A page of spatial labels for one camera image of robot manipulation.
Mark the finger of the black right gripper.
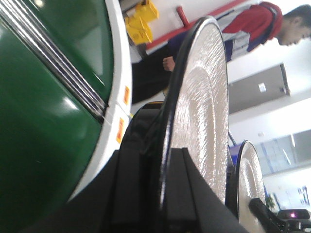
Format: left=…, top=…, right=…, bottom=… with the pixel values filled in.
left=248, top=198, right=283, bottom=233

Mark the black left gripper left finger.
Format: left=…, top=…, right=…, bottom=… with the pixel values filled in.
left=21, top=150, right=162, bottom=233

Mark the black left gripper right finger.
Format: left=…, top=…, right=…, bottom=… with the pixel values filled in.
left=164, top=148, right=246, bottom=233

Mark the silver plate black rim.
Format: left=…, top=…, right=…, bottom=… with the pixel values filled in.
left=158, top=16, right=228, bottom=203
left=227, top=141, right=265, bottom=233

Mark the person in red shirt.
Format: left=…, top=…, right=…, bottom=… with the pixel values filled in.
left=132, top=1, right=311, bottom=104

